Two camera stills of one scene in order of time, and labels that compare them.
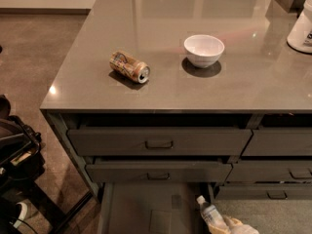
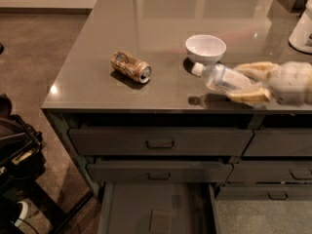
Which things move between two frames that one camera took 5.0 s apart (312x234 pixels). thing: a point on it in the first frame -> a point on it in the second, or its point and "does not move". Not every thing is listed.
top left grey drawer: (155, 141) does not move
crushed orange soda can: (129, 66) does not move
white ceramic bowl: (204, 51) does not move
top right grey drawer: (279, 141) does not move
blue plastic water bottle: (212, 214) -> (217, 75)
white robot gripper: (246, 228) -> (289, 82)
